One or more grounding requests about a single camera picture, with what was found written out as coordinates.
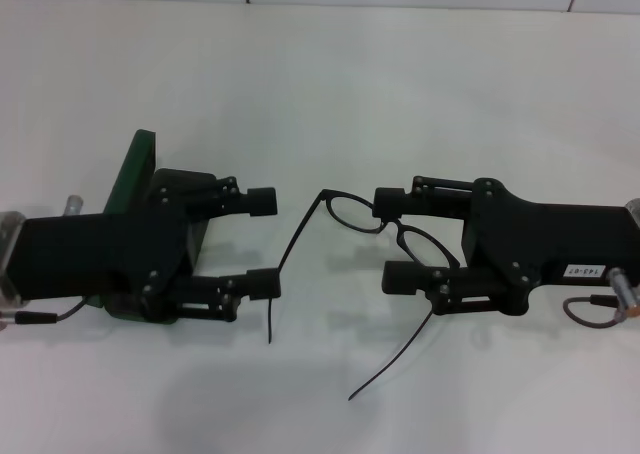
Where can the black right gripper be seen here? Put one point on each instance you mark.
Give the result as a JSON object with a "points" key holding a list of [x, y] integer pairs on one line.
{"points": [[540, 244]]}

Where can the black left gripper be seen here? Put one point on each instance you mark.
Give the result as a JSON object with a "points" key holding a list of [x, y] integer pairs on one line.
{"points": [[100, 254]]}

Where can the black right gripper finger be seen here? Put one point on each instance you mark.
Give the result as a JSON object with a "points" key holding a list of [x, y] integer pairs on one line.
{"points": [[262, 284], [262, 202]]}

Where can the black glasses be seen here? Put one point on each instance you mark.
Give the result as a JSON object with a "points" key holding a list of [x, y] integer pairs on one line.
{"points": [[387, 226]]}

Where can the green glasses case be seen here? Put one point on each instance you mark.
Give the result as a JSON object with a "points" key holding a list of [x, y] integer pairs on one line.
{"points": [[132, 174]]}

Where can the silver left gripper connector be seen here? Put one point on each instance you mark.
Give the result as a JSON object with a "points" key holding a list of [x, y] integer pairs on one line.
{"points": [[73, 205]]}

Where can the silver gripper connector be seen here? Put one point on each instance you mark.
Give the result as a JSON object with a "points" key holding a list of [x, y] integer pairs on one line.
{"points": [[73, 205], [635, 210]]}

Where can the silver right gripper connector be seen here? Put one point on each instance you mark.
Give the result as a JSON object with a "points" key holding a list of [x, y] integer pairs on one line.
{"points": [[635, 210]]}

